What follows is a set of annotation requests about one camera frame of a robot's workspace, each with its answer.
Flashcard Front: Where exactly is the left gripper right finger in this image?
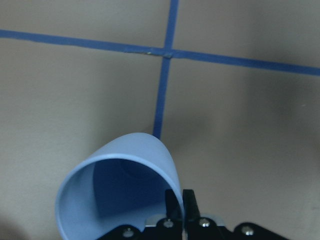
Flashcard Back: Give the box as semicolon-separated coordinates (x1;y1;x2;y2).
182;189;201;222

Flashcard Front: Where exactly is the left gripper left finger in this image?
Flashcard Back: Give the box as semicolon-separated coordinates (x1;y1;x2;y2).
164;189;184;222

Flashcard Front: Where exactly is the blue cup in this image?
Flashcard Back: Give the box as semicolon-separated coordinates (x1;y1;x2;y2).
55;132;185;240

